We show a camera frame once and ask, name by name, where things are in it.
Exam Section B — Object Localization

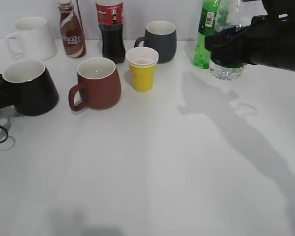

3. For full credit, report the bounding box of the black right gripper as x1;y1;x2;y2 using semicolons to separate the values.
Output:
205;0;295;71

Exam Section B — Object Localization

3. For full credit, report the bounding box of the black ceramic mug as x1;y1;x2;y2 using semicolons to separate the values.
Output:
1;59;59;116

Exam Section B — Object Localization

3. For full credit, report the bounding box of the clear water bottle green label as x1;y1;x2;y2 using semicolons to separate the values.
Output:
209;0;246;81

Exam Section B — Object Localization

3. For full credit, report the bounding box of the white ceramic mug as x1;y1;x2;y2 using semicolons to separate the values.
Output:
5;17;58;61

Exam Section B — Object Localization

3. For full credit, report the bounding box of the red-brown ceramic mug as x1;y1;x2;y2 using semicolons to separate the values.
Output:
68;58;121;112

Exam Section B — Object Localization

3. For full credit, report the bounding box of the dark grey ceramic mug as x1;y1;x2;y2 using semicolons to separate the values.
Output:
134;21;177;63

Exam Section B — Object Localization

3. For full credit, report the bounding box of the green soda bottle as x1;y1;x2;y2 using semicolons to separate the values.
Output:
193;0;220;69

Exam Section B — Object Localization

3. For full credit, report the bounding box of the brown Nescafe coffee bottle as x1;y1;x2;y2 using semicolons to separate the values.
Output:
58;0;87;59

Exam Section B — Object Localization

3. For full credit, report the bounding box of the yellow paper cup stack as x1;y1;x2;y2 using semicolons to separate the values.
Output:
126;47;159;92

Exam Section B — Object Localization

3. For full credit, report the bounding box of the cola bottle red label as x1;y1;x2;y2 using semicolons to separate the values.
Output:
95;0;125;64

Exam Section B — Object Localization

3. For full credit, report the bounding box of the black cable loop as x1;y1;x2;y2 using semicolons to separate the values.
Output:
0;124;10;144

